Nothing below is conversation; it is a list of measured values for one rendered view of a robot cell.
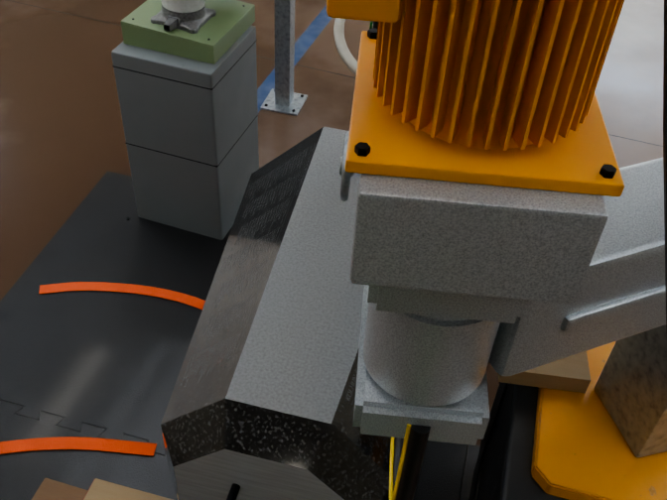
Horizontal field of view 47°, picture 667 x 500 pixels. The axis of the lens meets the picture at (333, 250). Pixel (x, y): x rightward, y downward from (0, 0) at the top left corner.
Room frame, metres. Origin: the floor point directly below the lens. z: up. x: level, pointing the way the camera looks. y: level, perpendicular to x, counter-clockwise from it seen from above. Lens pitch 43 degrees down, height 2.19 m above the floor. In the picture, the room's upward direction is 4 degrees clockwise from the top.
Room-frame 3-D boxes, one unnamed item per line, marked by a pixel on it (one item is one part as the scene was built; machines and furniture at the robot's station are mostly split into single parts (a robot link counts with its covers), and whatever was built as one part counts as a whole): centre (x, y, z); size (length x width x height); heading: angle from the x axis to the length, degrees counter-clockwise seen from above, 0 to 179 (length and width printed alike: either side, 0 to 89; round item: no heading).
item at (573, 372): (1.14, -0.50, 0.81); 0.20 x 0.10 x 0.05; 85
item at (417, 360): (0.76, -0.15, 1.36); 0.19 x 0.19 x 0.20
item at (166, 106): (2.58, 0.60, 0.40); 0.50 x 0.50 x 0.80; 73
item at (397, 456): (0.75, -0.15, 1.07); 0.23 x 0.03 x 0.32; 178
